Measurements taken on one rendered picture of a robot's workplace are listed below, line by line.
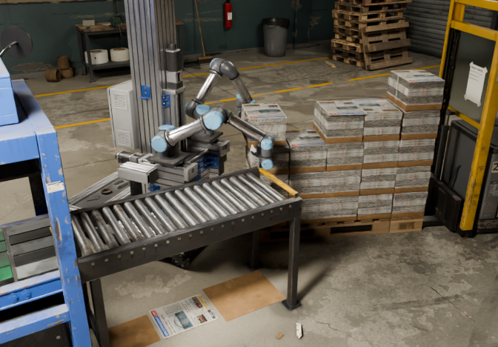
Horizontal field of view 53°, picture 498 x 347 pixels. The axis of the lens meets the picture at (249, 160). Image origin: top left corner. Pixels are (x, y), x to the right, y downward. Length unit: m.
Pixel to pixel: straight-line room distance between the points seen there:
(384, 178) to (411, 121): 0.50
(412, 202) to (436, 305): 0.97
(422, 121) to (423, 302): 1.33
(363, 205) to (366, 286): 0.74
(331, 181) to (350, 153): 0.27
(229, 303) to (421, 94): 2.06
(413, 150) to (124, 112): 2.25
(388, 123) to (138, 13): 1.99
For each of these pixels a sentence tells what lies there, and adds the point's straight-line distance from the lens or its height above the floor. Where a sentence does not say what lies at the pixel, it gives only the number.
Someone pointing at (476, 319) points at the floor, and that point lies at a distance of 3.66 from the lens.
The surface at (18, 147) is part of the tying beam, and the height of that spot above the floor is 1.51.
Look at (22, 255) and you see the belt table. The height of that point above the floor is 0.80.
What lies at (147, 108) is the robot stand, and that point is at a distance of 3.77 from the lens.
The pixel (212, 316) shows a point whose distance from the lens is 3.37.
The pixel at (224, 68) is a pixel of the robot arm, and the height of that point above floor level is 1.31.
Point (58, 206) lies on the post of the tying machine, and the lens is 2.19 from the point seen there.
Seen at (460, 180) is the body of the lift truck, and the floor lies 0.35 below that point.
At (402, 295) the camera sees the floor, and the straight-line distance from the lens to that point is 3.69.
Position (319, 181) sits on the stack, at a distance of 3.90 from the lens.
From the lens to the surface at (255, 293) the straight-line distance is 3.55.
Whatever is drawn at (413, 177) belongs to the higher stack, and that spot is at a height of 0.51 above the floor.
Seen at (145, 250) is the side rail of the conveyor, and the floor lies 0.76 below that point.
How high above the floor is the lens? 2.22
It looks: 24 degrees down
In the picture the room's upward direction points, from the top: straight up
